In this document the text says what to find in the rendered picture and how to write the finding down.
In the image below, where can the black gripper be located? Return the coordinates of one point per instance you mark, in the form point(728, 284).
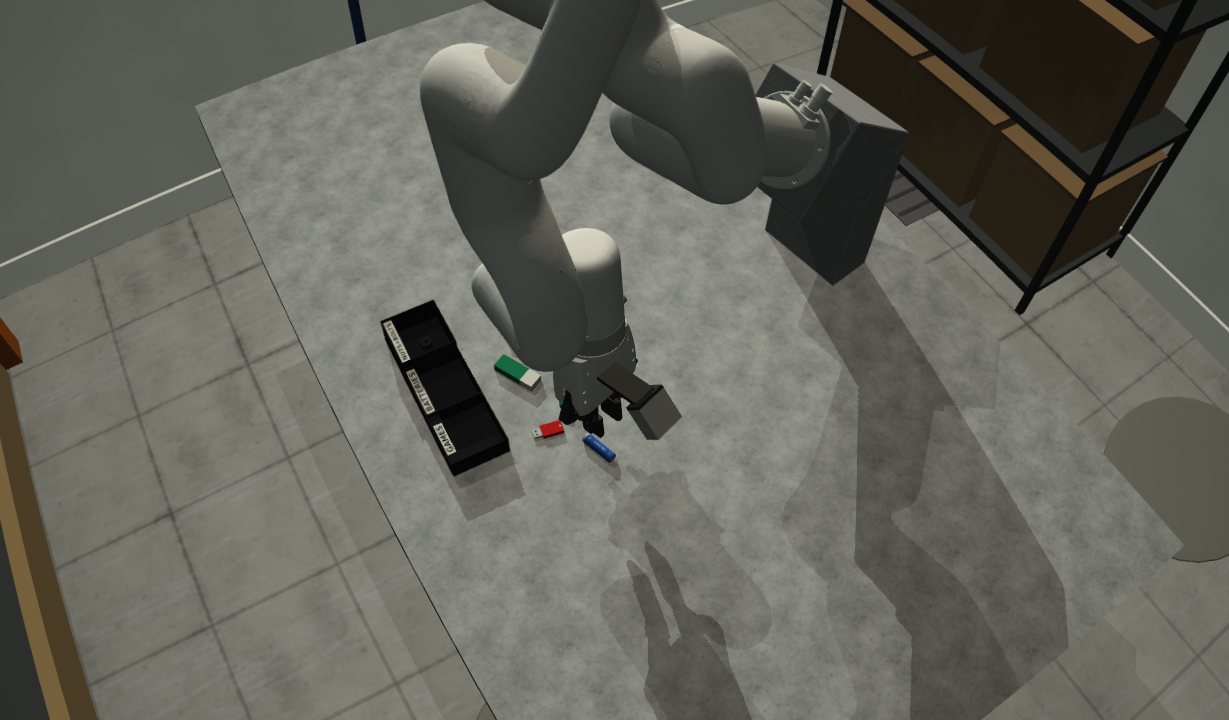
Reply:
point(586, 393)

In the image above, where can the red usb stick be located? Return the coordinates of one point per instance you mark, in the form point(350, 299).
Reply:
point(549, 430)

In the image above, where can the blue aa battery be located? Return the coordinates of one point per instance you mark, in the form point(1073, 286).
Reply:
point(598, 447)

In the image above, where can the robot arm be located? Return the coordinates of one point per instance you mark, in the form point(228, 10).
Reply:
point(565, 292)

